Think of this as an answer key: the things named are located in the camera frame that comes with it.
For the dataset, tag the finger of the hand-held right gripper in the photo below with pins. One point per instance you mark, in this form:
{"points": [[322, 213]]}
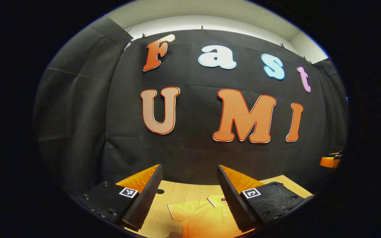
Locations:
{"points": [[329, 161]]}

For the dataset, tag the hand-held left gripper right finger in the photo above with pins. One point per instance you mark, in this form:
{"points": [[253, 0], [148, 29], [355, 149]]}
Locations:
{"points": [[232, 201]]}

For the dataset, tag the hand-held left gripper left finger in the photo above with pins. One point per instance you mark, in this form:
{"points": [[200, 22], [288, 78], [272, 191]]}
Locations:
{"points": [[144, 201]]}

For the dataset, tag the orange T-shirt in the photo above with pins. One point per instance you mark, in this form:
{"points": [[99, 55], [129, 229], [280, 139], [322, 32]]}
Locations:
{"points": [[203, 218]]}

